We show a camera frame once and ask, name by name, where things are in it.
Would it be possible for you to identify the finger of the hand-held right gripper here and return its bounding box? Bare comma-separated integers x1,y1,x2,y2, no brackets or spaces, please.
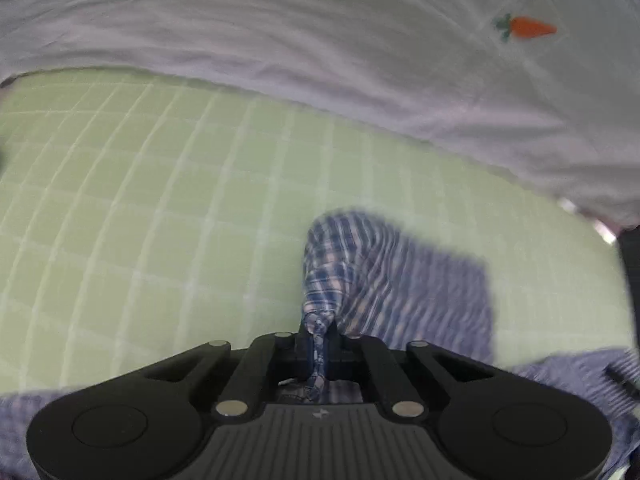
604,365,640,397

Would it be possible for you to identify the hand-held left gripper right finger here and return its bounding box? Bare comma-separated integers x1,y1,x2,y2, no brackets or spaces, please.
324,329,494,418

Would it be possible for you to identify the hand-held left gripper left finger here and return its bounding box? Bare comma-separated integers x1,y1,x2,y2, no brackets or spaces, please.
144,331,317,419

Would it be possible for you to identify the blue plaid shirt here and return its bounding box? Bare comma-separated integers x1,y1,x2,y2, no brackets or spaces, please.
0,207,640,480

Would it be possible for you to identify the green grid mat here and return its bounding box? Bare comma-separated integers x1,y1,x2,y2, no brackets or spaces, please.
0,67,632,401

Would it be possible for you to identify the grey carrot print sheet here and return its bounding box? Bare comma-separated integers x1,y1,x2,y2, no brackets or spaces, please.
0,0,640,228

